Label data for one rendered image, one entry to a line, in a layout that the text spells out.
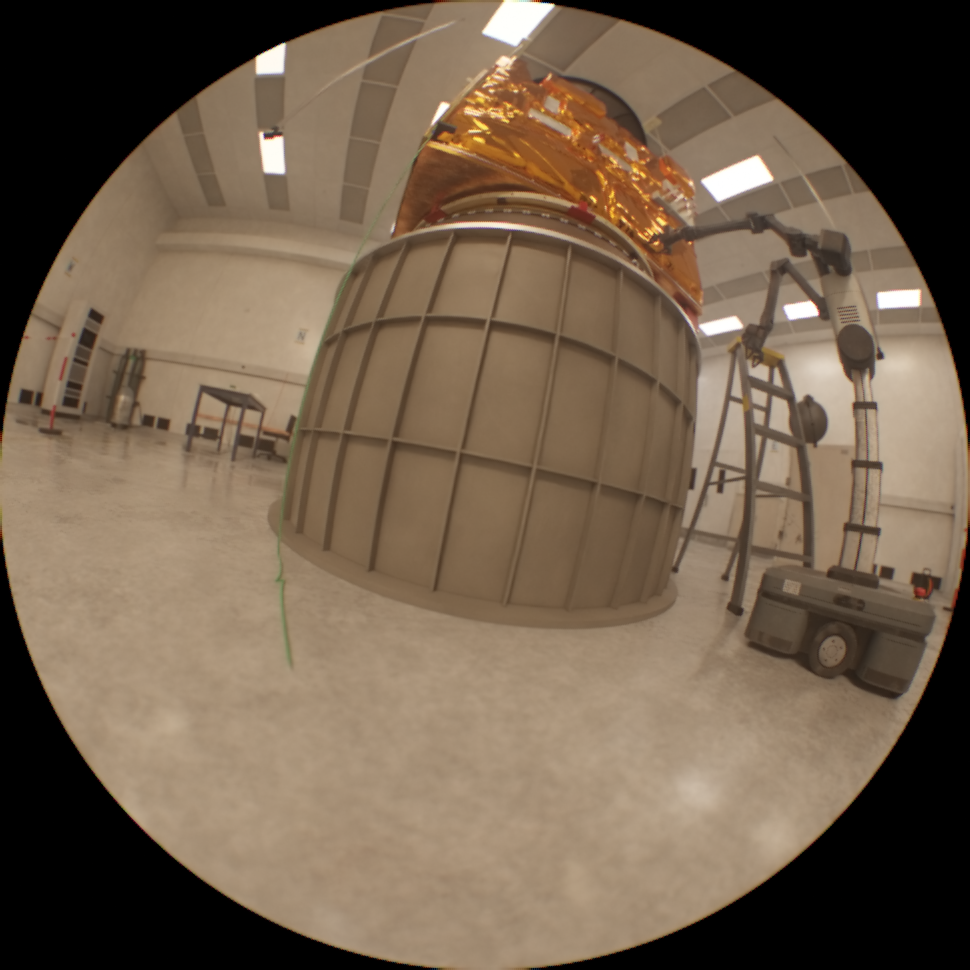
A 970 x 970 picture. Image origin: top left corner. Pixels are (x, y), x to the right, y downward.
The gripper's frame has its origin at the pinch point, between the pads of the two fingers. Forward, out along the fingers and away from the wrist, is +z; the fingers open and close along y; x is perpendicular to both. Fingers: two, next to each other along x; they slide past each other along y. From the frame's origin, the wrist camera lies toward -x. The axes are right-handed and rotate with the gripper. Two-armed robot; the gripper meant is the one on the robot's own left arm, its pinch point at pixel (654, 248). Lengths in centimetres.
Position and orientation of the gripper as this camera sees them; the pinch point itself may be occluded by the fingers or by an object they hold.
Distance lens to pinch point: 198.9
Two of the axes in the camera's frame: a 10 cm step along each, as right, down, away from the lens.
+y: -9.0, -1.8, -4.0
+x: -2.0, 9.8, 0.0
